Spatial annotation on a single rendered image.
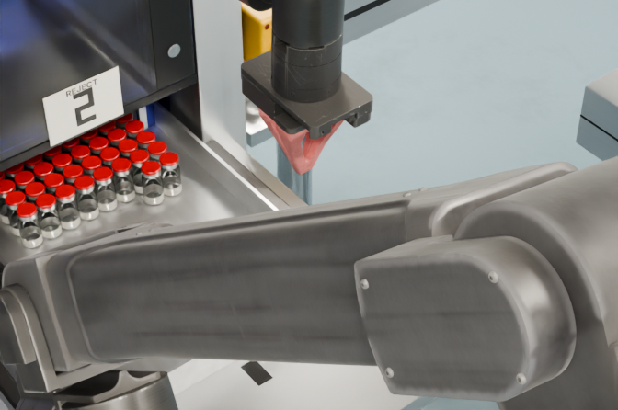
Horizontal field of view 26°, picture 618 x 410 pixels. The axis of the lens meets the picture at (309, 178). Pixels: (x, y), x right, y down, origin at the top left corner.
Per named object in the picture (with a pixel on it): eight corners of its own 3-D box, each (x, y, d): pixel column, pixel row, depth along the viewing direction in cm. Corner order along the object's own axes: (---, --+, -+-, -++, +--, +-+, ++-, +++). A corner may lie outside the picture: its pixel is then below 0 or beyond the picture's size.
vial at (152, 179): (140, 198, 143) (136, 165, 140) (156, 188, 144) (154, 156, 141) (151, 209, 142) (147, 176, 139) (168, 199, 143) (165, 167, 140)
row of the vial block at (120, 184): (17, 240, 138) (11, 208, 135) (163, 169, 147) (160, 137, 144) (28, 252, 137) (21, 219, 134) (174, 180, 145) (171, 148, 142)
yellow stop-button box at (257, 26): (223, 46, 151) (221, -7, 146) (275, 23, 154) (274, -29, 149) (264, 78, 146) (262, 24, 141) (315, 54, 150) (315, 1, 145)
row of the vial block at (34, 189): (6, 228, 140) (0, 196, 137) (152, 159, 148) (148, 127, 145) (17, 240, 138) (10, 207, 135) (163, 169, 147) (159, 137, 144)
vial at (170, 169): (157, 188, 144) (154, 156, 141) (174, 180, 145) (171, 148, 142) (168, 199, 143) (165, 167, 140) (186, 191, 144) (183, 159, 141)
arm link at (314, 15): (309, -6, 99) (361, -36, 102) (246, -43, 103) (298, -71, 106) (307, 68, 104) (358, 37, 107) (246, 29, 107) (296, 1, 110)
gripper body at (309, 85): (299, 53, 116) (301, -18, 111) (374, 115, 110) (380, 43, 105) (237, 82, 113) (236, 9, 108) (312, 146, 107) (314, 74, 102)
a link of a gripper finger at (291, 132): (301, 126, 121) (303, 43, 115) (351, 169, 117) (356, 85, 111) (240, 156, 118) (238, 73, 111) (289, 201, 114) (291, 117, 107)
